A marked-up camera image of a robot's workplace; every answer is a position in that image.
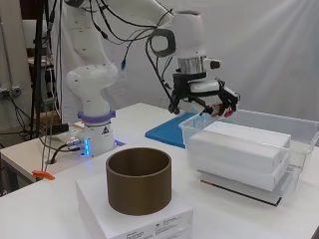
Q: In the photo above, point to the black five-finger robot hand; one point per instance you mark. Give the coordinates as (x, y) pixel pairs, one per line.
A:
(186, 89)

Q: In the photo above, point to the blue plastic box lid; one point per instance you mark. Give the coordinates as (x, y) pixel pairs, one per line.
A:
(166, 131)

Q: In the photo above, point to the white seven-joint robot arm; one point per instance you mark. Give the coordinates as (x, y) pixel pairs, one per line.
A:
(93, 83)

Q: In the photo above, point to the white book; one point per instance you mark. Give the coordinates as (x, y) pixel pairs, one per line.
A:
(249, 132)
(232, 174)
(229, 151)

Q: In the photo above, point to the white hanging sheet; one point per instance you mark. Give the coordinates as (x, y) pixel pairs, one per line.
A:
(265, 49)

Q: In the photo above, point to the brown round tub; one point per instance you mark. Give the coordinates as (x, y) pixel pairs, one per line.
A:
(138, 189)

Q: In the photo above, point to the thin dark-edged book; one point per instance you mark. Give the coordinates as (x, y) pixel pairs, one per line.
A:
(242, 192)

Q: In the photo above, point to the clear plastic box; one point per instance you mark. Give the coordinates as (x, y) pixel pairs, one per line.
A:
(299, 129)

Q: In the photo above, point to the black power strip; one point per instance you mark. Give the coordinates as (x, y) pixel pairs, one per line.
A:
(59, 128)

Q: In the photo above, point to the black stand pole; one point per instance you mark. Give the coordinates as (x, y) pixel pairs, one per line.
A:
(38, 66)

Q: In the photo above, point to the white flat box stand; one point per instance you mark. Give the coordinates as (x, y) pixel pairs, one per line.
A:
(99, 212)

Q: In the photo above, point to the orange clamp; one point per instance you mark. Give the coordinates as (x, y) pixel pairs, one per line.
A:
(43, 175)

